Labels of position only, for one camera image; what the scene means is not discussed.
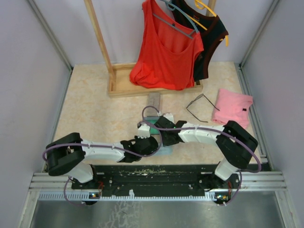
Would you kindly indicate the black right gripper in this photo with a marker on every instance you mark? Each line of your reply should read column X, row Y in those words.
column 166, row 142

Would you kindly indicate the black maroon-trimmed tank top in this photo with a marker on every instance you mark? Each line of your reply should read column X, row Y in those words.
column 212, row 32

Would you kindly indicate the wooden clothes rack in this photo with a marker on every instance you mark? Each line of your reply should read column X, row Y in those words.
column 119, row 84

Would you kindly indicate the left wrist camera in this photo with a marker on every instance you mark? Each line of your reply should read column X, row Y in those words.
column 144, row 131

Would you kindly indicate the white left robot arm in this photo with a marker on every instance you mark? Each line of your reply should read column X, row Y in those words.
column 67, row 155

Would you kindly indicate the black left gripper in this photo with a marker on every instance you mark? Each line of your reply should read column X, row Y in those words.
column 137, row 139

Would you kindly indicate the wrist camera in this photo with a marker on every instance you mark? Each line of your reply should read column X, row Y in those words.
column 169, row 116
column 144, row 131

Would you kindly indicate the thin metal frame sunglasses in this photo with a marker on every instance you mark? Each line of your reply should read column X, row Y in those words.
column 196, row 107

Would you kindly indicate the blue-grey glasses case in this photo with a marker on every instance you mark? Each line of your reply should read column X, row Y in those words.
column 152, row 120

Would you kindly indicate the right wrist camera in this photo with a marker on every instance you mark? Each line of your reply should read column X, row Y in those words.
column 169, row 116

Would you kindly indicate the red tank top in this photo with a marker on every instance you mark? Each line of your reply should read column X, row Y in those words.
column 168, row 51

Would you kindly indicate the folded pink t-shirt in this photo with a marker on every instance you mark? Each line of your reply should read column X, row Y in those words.
column 231, row 106

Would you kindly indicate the grey clothes hanger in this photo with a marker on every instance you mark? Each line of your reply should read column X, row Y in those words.
column 180, row 21

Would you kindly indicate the light blue cleaning cloth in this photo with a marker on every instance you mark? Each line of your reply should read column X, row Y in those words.
column 164, row 151

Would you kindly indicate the grey glasses case green lining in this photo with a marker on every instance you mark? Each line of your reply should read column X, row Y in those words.
column 154, row 99

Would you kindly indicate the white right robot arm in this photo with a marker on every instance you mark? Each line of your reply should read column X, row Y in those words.
column 236, row 144

